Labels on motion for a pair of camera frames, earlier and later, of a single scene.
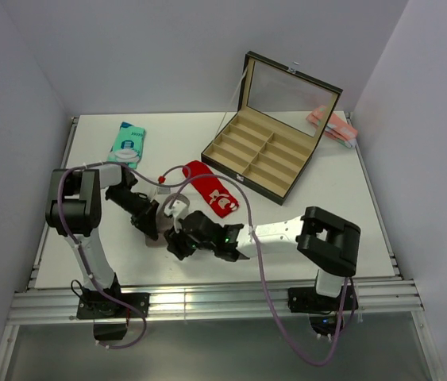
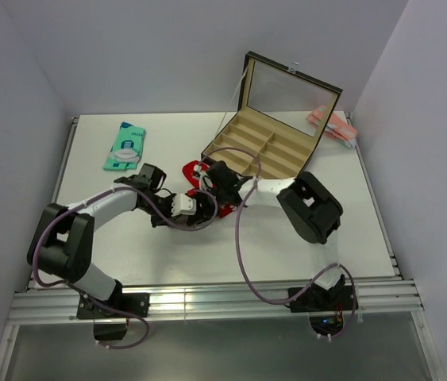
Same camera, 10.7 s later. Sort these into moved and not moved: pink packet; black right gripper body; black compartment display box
Moved: black right gripper body
Not moved: pink packet; black compartment display box
